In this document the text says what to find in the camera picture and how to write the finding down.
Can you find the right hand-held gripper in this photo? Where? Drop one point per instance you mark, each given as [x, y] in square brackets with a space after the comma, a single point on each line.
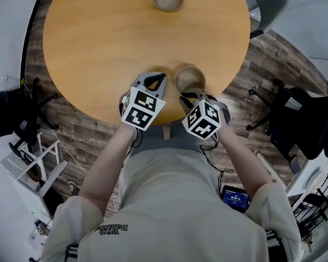
[203, 121]

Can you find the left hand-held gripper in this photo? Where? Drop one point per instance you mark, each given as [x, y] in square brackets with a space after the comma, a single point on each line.
[142, 110]

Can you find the person's right forearm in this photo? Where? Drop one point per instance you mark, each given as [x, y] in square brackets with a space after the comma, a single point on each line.
[243, 162]

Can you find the person's left forearm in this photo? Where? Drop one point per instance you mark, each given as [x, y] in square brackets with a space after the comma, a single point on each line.
[106, 168]

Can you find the person's trousers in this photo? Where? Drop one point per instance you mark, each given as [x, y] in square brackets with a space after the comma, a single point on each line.
[153, 139]

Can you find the black phone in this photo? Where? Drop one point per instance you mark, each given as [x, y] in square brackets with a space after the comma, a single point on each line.
[235, 199]

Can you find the black office chair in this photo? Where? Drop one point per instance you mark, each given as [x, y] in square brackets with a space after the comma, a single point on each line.
[24, 116]
[303, 124]

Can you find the person's beige shirt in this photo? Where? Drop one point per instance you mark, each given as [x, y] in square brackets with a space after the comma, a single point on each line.
[166, 209]

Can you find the grey shell chair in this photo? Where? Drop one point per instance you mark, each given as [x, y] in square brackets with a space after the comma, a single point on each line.
[268, 4]

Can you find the white desk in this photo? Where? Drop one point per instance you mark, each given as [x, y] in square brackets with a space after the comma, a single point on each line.
[8, 214]
[311, 179]

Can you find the black metal rack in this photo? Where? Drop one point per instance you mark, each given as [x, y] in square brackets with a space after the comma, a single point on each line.
[317, 201]

